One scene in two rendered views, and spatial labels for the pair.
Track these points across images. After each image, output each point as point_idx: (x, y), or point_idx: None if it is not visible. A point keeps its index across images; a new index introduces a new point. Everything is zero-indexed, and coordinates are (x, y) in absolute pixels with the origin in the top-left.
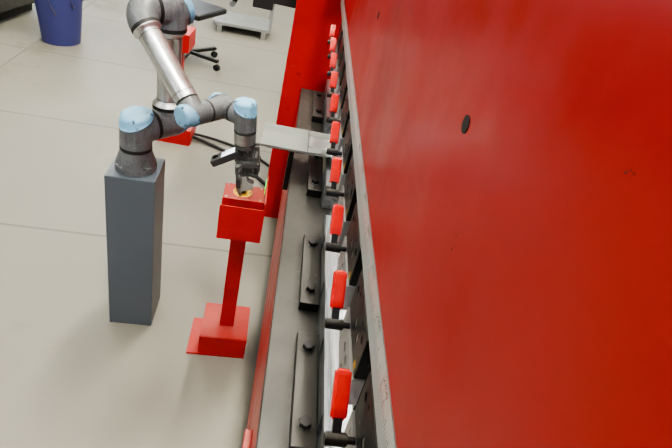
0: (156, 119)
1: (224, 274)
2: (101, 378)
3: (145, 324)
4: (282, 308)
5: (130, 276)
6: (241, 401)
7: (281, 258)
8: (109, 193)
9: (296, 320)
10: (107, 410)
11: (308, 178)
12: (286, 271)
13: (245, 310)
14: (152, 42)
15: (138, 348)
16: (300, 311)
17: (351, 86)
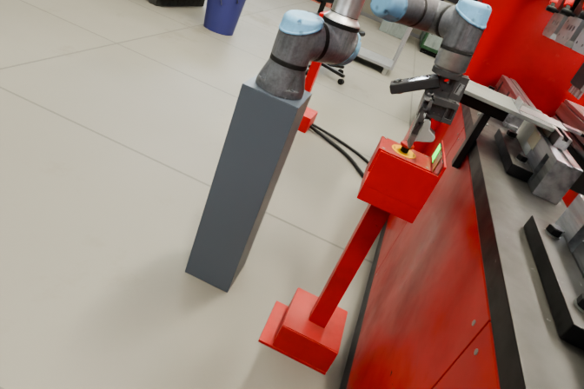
0: (325, 31)
1: (318, 264)
2: (155, 335)
3: (222, 288)
4: (528, 325)
5: (226, 223)
6: None
7: (498, 238)
8: (240, 108)
9: (564, 360)
10: (148, 380)
11: (508, 153)
12: (513, 261)
13: (341, 313)
14: None
15: (206, 314)
16: (565, 344)
17: None
